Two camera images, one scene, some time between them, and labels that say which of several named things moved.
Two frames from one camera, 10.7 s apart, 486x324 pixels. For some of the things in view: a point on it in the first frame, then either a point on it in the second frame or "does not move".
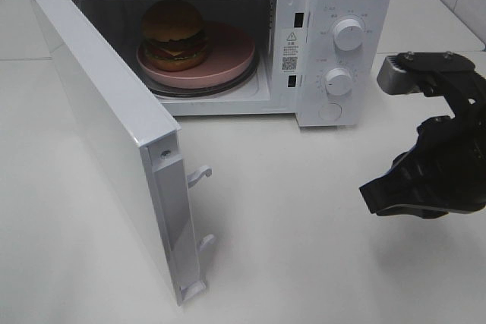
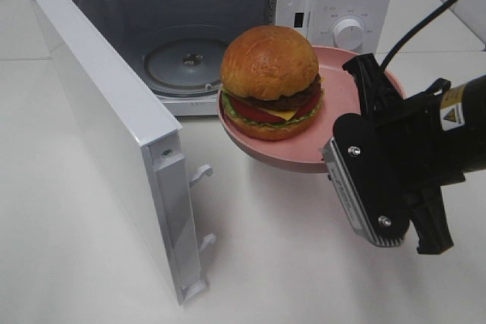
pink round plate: [229, 57] to [341, 103]
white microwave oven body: [309, 39] does not move
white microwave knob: [348, 35] does not move
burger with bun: [174, 36] to [271, 84]
